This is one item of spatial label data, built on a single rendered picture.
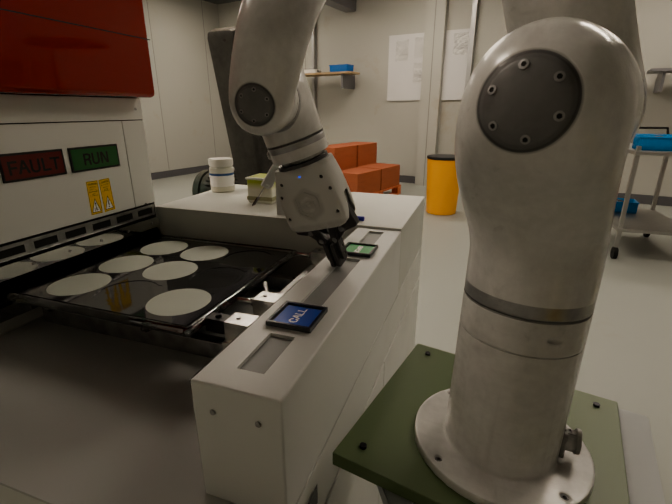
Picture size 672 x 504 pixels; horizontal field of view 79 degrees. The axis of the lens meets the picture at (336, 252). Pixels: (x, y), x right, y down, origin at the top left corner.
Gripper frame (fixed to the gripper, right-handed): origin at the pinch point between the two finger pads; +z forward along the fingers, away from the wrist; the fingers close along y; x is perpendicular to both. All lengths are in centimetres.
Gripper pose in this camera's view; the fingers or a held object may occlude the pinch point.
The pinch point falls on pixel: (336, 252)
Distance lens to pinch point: 65.2
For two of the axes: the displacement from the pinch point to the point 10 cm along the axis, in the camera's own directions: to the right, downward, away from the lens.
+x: 3.7, -4.8, 8.0
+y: 8.7, -1.1, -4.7
